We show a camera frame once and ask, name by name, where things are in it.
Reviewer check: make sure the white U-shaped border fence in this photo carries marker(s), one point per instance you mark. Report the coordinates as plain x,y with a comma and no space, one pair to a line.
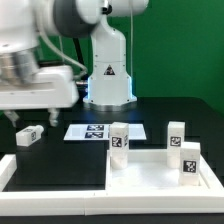
99,202

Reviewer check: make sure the white square table top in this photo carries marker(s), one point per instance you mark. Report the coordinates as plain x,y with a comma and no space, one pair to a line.
147,169

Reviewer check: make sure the white fiducial marker plate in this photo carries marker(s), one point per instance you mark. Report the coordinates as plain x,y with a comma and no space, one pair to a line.
79,132

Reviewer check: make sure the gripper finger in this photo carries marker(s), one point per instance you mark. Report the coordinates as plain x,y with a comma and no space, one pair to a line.
12,116
53,116

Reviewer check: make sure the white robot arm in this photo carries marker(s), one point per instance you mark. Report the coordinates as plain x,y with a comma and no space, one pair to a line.
35,74

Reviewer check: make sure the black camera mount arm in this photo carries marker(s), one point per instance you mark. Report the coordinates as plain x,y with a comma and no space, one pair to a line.
79,55

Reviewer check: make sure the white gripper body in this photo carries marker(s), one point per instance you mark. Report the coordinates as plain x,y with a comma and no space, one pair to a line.
53,87

